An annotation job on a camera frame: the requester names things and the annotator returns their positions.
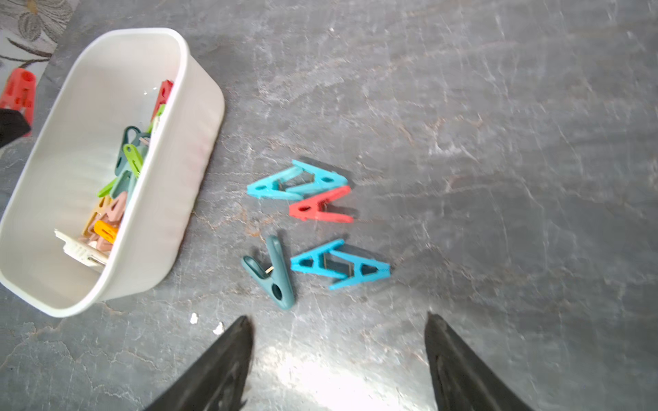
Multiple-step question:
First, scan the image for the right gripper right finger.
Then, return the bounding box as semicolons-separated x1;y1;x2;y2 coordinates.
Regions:
424;313;532;411

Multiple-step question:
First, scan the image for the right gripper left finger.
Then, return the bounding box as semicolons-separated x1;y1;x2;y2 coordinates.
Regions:
147;316;254;410

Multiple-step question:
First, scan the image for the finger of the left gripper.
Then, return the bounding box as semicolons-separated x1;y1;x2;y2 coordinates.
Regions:
0;109;31;148

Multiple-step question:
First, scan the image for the white plastic storage box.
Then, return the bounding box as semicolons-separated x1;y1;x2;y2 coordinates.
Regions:
1;28;224;318

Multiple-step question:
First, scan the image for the red orange clothespin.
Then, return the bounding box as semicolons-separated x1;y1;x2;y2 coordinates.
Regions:
1;68;37;127

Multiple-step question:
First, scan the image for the dark teal clothespin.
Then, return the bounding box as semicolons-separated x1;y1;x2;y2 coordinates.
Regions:
241;236;296;310

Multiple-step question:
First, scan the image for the mint clothespin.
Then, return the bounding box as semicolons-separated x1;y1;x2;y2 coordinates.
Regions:
110;126;151;200

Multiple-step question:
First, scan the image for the green clothespin right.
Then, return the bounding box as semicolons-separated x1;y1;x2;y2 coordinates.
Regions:
123;144;144;178

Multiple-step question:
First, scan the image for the pink clothespin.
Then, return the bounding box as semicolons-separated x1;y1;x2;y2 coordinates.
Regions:
79;192;128;253

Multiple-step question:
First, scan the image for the yellow clothespin middle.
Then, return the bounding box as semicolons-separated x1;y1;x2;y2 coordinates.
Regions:
94;220;118;244

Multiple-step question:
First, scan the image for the white clothespin near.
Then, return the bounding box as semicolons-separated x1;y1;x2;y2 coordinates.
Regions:
54;229;108;272

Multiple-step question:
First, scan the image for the red clothespin pair left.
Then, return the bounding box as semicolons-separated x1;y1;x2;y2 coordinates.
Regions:
151;80;173;119

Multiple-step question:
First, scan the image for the blue clothespin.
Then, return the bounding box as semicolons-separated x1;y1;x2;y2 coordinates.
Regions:
291;240;391;290

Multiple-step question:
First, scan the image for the red clothespin by teal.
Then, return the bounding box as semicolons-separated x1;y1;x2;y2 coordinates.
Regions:
289;185;354;224

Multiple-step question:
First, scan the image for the teal clothespin upper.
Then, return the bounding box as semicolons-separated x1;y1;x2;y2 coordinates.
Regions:
247;160;348;201

